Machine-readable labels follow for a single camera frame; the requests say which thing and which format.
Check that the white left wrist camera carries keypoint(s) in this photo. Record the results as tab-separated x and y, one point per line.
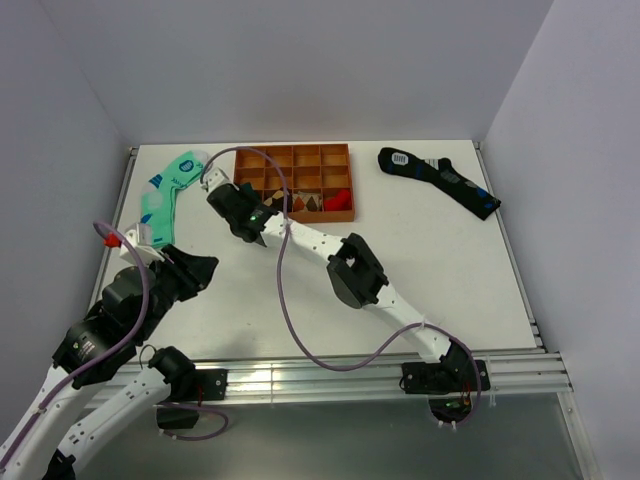
139	237

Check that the argyle patterned rolled sock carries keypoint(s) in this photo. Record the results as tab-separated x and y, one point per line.
306	201

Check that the orange wooden compartment tray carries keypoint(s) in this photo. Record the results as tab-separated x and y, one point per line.
302	167

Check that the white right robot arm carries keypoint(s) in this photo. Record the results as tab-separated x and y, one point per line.
357	279

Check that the red rolled sock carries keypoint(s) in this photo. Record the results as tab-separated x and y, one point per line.
337	200

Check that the dark brown rolled sock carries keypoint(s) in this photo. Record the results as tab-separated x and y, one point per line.
280	200

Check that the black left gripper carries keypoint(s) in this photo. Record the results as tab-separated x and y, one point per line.
201	268

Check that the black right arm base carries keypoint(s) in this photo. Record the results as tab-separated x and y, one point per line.
445	385

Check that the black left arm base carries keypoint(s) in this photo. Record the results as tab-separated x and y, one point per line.
202	386

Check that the mint green patterned sock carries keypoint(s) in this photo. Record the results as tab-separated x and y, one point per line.
159	195

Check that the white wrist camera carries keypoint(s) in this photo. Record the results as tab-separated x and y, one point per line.
214	179
139	237

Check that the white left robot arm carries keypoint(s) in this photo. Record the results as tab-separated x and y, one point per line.
53	437

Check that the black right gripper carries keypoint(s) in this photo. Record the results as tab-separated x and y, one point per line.
243	196

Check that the black and blue sock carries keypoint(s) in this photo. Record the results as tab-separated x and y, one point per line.
441	174

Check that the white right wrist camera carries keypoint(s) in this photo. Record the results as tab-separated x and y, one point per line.
214	179

